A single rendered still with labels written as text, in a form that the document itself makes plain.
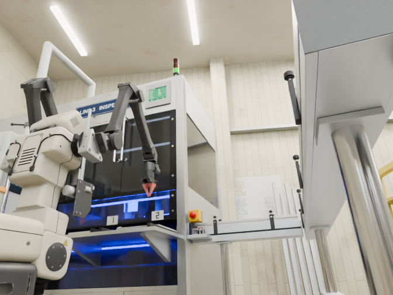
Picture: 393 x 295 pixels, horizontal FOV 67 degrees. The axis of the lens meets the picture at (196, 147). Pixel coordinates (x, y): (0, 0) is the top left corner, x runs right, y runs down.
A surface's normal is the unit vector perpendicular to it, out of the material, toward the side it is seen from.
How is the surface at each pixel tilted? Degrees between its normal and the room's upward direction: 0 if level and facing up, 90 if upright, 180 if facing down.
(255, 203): 90
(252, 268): 90
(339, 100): 180
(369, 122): 180
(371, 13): 90
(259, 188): 90
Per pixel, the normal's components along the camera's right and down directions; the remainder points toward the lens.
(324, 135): 0.04, 0.91
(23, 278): 0.93, -0.18
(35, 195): -0.36, -0.49
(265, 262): -0.10, -0.40
